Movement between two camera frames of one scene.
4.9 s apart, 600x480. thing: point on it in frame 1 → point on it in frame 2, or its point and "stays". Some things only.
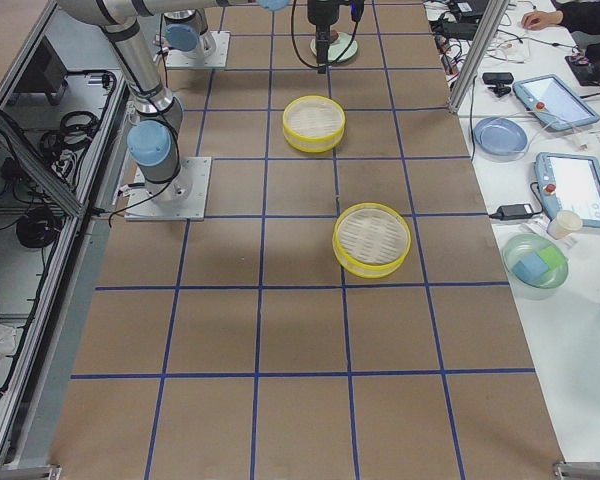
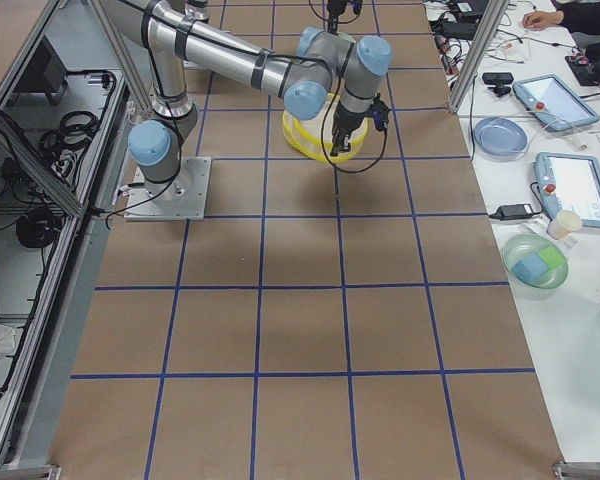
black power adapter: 513,211 stays
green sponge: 551,257 stays
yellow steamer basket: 371,239 → 313,137
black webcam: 500,80 stays
